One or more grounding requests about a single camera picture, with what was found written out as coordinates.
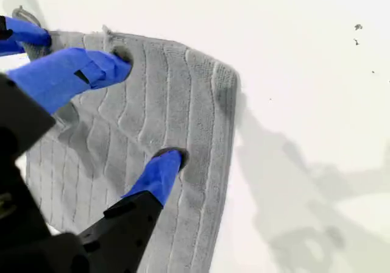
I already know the grey striped towel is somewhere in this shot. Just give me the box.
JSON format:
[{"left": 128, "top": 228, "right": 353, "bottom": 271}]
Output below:
[{"left": 11, "top": 5, "right": 241, "bottom": 273}]

